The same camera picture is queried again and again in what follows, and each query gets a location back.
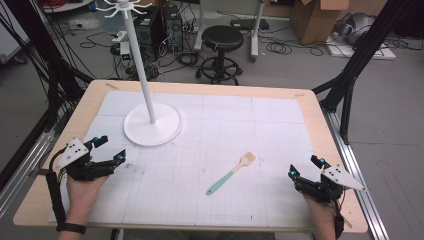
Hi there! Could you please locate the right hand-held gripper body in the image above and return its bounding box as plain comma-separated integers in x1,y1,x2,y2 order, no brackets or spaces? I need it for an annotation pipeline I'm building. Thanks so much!
293,163,368,204

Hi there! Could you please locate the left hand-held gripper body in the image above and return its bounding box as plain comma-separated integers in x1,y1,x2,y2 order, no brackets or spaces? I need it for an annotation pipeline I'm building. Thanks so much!
55,137,117,182

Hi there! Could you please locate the white hook stand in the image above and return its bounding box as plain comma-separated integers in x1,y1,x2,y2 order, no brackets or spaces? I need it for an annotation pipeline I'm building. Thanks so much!
95,0,184,148

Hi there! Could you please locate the wooden spatula with teal handle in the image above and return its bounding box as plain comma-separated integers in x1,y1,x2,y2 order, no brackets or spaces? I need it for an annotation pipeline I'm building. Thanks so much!
205,151,257,197

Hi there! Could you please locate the person's right hand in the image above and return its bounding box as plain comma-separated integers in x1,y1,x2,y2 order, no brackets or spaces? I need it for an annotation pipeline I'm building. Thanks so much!
301,192,338,222

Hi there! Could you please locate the person's left hand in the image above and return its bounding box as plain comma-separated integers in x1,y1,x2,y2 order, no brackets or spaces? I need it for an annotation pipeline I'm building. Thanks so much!
65,174,110,218

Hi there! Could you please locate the black wristband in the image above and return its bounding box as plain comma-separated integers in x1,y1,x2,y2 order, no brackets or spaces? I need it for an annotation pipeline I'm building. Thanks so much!
55,222,88,235

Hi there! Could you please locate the white grid mat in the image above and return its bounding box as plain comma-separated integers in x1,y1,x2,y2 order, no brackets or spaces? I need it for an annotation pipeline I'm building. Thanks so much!
47,90,316,230

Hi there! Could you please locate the white device with green display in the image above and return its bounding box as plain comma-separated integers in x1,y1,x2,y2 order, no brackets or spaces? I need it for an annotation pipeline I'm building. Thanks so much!
118,41,133,67

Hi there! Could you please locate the white power strip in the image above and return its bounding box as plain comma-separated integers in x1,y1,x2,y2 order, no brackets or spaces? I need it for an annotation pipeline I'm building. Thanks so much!
111,30,130,44

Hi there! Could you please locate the white floor board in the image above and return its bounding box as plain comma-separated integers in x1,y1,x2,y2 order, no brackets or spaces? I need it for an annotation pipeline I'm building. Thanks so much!
325,34,398,61

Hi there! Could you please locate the black computer tower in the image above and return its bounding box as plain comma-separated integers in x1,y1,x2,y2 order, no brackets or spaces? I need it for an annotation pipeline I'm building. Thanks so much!
162,3,185,53
132,5,165,63

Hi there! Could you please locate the white round table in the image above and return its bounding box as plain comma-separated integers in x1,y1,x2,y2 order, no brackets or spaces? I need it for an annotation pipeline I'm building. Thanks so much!
42,0,97,15

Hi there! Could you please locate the brown cardboard box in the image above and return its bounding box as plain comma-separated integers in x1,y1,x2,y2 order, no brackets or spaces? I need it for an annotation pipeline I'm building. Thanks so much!
288,0,351,45

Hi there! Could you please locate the grey bag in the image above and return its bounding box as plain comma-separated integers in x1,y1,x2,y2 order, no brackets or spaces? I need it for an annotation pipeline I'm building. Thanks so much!
332,12,376,46

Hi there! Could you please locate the black round stool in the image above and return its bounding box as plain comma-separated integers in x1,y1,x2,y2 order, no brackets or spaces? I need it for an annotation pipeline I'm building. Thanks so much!
195,24,245,87

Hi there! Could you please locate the black flat floor device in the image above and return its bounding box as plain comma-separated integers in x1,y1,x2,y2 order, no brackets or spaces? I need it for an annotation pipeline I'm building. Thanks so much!
230,17,271,32

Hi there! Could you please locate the aluminium rail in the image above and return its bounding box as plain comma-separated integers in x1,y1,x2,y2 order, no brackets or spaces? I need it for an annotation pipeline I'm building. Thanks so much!
0,129,57,220
321,107,391,240

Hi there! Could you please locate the black sleeved gripper cable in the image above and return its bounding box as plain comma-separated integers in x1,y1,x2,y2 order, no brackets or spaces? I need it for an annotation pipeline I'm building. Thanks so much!
45,147,68,228

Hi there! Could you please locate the black metal frame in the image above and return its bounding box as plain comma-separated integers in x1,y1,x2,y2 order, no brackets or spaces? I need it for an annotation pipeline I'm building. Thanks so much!
0,0,95,192
311,0,415,146

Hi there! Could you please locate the coiled black floor cable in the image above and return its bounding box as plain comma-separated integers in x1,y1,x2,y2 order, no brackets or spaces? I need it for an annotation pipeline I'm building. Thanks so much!
175,51,201,68
265,41,293,57

